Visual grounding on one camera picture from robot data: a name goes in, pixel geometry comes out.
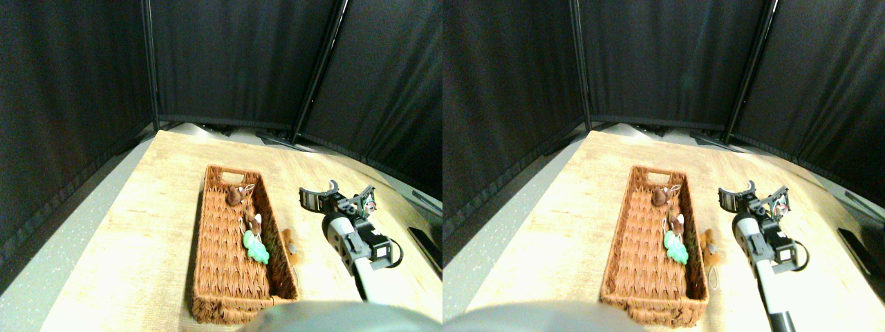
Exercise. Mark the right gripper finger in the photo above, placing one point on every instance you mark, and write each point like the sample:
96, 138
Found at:
731, 199
336, 188
312, 199
755, 189

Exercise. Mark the orange plush toy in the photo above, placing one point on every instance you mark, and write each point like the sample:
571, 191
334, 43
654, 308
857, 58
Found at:
709, 247
290, 247

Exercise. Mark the brown and white plush toy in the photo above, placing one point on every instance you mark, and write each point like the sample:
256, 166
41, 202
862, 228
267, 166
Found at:
254, 223
677, 223

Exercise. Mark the dark brown plush toy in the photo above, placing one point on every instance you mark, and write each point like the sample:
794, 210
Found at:
660, 196
235, 195

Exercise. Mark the green plush toy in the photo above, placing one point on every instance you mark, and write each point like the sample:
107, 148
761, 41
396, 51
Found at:
677, 249
257, 249

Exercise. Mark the brown wicker basket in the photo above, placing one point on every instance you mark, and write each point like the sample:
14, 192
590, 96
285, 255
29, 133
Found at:
221, 270
632, 270

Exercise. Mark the black curtain stand pole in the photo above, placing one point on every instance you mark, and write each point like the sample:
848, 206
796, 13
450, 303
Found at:
318, 69
151, 69
581, 69
750, 69

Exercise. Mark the black bracket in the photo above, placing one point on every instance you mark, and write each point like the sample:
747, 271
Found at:
780, 202

